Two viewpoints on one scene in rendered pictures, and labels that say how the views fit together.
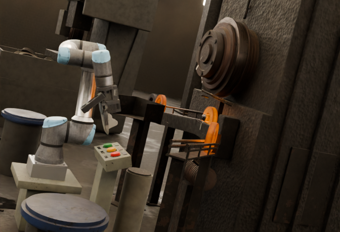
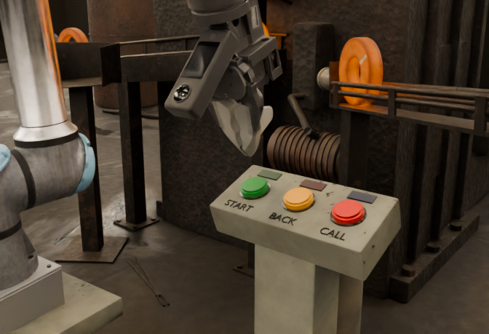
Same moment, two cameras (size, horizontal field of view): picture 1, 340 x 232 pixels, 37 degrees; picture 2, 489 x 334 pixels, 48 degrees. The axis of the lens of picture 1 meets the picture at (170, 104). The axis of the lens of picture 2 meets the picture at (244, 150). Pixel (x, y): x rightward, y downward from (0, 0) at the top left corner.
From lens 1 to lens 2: 1.68 m
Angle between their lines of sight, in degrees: 31
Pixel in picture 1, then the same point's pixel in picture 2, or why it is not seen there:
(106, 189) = (327, 315)
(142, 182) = not seen: hidden behind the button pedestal
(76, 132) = (52, 173)
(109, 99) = (242, 46)
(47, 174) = (20, 312)
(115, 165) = (377, 247)
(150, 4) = not seen: outside the picture
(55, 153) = (17, 250)
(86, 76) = (22, 6)
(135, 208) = (358, 308)
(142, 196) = not seen: hidden behind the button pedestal
